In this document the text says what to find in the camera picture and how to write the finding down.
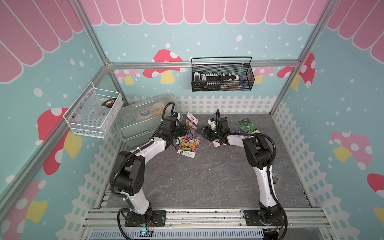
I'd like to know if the roll of clear tape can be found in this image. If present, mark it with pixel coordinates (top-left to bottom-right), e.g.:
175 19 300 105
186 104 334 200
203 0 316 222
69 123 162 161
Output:
271 172 281 185

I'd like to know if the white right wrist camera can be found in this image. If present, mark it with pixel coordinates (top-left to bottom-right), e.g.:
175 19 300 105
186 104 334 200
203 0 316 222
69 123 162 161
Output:
208 119 217 130

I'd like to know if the white black tool in basket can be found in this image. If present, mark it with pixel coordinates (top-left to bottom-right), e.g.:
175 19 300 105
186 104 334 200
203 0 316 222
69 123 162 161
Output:
192 71 240 91

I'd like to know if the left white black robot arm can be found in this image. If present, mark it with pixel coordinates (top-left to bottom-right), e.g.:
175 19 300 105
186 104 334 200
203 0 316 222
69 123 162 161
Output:
110 102 187 225

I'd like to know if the small circuit board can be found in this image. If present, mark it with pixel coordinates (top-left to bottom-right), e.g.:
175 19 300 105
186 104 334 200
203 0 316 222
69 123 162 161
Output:
139 230 154 238

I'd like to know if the dark green vegetable seed packet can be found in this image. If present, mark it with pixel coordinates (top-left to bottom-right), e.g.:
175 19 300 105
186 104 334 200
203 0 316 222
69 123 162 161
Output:
237 118 260 135

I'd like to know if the mixed rose flower seed packet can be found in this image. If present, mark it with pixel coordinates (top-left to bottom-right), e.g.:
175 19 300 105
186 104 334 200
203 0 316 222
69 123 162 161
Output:
176 135 201 159

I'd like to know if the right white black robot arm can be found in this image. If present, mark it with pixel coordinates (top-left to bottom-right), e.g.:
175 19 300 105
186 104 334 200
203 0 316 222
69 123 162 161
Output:
200 118 285 225

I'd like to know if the pink aster flower seed packet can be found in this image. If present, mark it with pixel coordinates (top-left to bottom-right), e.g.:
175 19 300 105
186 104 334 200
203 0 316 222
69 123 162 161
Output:
186 112 199 136

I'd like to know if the black red tape measure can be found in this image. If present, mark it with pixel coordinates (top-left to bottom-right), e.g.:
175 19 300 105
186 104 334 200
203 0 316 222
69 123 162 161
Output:
102 98 117 109

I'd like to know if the translucent green plastic storage box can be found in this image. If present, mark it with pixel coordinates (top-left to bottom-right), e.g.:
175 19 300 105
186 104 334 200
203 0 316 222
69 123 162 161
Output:
116 94 177 145

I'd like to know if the white wire wall basket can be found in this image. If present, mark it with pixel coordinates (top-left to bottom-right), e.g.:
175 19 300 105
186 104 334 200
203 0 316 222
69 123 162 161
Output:
63 83 123 139

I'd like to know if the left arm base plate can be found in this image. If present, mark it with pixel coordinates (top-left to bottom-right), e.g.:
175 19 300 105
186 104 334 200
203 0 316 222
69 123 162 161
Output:
125 210 167 227

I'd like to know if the black wire wall basket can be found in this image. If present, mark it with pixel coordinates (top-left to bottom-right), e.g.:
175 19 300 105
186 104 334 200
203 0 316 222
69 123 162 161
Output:
191 57 255 92

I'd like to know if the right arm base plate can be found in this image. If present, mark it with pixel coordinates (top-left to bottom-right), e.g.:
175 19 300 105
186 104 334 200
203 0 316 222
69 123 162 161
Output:
243 210 285 227

